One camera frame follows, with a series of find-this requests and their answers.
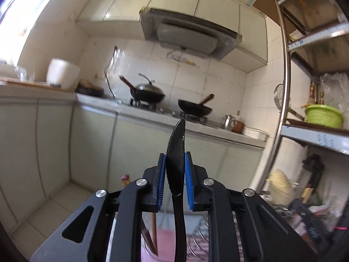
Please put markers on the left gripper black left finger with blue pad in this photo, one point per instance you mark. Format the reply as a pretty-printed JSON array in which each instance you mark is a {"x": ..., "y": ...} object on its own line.
[{"x": 107, "y": 226}]

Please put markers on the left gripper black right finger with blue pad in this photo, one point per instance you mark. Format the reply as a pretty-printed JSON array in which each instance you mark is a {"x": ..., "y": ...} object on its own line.
[{"x": 241, "y": 225}]

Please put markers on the black plastic knife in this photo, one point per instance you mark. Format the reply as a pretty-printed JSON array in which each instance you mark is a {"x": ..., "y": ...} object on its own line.
[{"x": 175, "y": 172}]

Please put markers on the light wooden chopstick in cup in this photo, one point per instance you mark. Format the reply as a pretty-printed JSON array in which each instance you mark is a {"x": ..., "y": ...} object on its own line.
[{"x": 154, "y": 232}]

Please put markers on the pink left utensil cup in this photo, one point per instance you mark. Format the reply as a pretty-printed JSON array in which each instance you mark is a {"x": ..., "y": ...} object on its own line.
[{"x": 165, "y": 248}]

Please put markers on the black blender jar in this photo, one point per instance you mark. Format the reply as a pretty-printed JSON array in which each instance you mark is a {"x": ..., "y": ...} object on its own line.
[{"x": 315, "y": 167}]

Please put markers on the small steel kettle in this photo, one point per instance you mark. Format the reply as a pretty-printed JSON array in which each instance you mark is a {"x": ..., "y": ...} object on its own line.
[{"x": 228, "y": 122}]

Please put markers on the green plastic basket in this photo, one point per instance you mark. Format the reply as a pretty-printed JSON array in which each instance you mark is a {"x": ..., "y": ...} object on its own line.
[{"x": 324, "y": 115}]

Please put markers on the steel storage shelf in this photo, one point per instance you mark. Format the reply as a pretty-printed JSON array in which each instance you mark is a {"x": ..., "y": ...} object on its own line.
[{"x": 315, "y": 37}]

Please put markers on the black wok with lid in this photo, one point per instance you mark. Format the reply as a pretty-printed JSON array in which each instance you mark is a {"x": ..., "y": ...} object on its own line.
[{"x": 145, "y": 92}]

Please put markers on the black frying pan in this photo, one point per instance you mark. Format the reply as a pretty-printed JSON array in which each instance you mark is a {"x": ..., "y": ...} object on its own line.
[{"x": 196, "y": 109}]

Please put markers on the dark woven tray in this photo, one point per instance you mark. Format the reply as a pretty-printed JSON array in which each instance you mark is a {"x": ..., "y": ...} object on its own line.
[{"x": 87, "y": 88}]

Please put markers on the white rice cooker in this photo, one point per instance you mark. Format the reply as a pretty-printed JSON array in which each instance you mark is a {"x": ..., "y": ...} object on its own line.
[{"x": 62, "y": 73}]

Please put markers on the grey range hood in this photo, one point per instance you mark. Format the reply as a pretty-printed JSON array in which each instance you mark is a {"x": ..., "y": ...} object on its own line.
[{"x": 189, "y": 34}]

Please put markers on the chrome wire dish rack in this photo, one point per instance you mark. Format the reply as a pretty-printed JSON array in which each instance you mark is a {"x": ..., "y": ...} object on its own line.
[{"x": 198, "y": 242}]

